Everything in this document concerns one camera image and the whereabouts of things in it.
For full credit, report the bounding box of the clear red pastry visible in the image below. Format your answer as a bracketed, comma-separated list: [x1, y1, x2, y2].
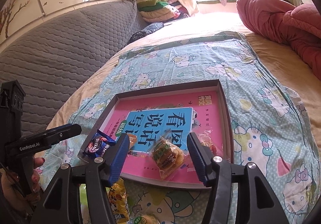
[197, 130, 220, 156]

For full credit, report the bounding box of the orange cake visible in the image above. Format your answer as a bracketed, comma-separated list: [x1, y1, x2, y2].
[127, 133, 137, 149]

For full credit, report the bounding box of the blue Oreo cookie packet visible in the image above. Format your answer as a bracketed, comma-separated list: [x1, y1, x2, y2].
[83, 130, 116, 159]

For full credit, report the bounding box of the clear bread bun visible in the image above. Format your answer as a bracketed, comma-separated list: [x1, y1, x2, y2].
[148, 136, 189, 180]

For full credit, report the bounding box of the tall yellow snack packet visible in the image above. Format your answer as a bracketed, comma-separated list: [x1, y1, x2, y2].
[108, 178, 129, 223]

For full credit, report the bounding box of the green snack packet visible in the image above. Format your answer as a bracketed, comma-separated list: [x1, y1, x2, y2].
[79, 184, 88, 223]

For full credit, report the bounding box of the small green label cake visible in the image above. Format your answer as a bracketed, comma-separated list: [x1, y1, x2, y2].
[132, 214, 160, 224]

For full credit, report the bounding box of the person's left hand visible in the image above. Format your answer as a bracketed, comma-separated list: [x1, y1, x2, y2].
[1, 157, 45, 215]

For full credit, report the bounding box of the pink and blue book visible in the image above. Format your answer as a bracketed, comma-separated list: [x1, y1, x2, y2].
[102, 90, 225, 185]

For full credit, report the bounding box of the Hello Kitty patterned blanket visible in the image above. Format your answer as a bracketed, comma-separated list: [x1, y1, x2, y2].
[39, 31, 320, 223]

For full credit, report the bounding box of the grey quilted headboard cover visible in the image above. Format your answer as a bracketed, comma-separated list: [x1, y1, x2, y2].
[1, 0, 146, 136]

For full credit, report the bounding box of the beige bed sheet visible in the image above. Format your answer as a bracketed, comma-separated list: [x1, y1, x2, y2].
[47, 12, 320, 146]

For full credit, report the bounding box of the dark floral pillow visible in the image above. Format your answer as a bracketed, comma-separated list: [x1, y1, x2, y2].
[128, 22, 164, 44]

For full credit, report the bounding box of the stack of folded blankets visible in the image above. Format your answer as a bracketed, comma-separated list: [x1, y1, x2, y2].
[137, 0, 189, 23]

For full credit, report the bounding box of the red quilted duvet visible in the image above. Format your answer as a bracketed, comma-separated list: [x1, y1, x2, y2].
[236, 0, 320, 78]

